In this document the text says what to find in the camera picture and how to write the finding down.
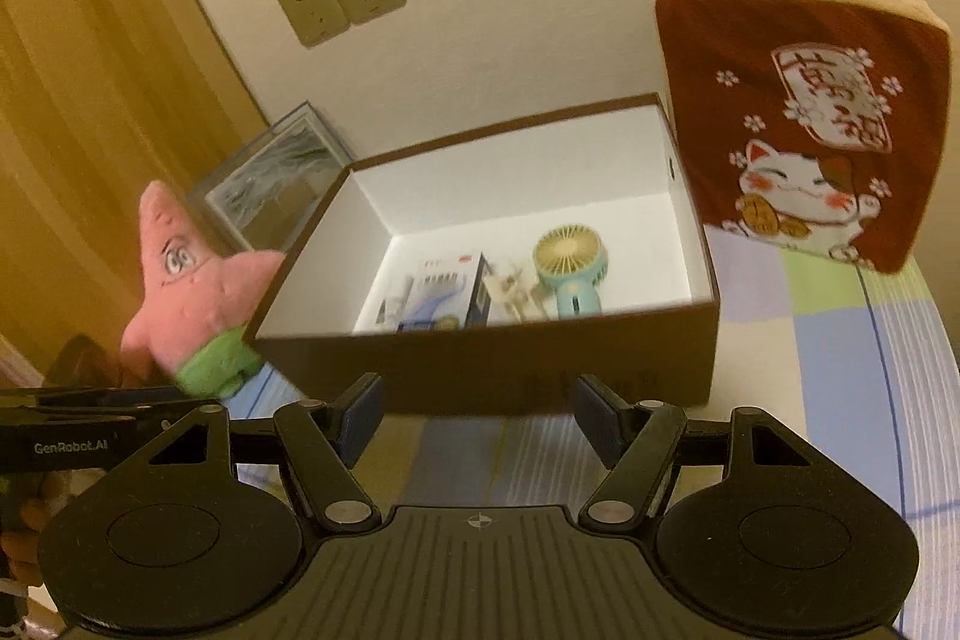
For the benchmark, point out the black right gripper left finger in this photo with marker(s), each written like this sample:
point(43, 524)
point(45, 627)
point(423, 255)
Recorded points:
point(320, 445)

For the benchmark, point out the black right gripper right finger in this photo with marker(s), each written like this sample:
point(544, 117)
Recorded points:
point(636, 443)

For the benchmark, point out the blue medicine box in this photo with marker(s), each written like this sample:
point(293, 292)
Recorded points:
point(440, 295)

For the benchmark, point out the white long medicine box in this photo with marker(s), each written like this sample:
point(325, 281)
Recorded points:
point(516, 290)

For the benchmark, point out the mint handheld fan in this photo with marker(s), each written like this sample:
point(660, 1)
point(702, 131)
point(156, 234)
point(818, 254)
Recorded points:
point(571, 261)

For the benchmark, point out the person's left hand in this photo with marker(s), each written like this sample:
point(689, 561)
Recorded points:
point(20, 546)

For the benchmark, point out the pink starfish plush toy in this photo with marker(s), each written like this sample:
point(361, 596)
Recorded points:
point(196, 304)

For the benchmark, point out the brown cardboard box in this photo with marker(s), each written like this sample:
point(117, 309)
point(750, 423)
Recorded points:
point(611, 166)

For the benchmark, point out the checkered tablecloth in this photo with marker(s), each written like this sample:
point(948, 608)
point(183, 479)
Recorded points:
point(857, 362)

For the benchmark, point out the framed landscape picture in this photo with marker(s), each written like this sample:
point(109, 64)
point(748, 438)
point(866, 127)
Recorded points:
point(260, 197)

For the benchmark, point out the red lucky cat cushion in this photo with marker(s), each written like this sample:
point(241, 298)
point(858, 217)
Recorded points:
point(815, 125)

